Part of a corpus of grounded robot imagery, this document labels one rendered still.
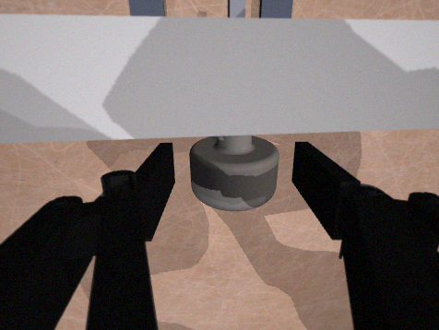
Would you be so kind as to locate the grey door knob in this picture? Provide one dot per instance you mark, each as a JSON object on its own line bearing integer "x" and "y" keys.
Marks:
{"x": 234, "y": 173}

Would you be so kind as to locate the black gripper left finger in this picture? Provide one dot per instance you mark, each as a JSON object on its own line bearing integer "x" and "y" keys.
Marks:
{"x": 36, "y": 285}

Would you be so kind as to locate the light grey flat slab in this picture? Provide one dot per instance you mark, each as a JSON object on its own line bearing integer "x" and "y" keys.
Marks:
{"x": 83, "y": 78}

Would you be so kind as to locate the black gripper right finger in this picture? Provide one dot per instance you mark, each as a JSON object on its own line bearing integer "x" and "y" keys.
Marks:
{"x": 389, "y": 283}

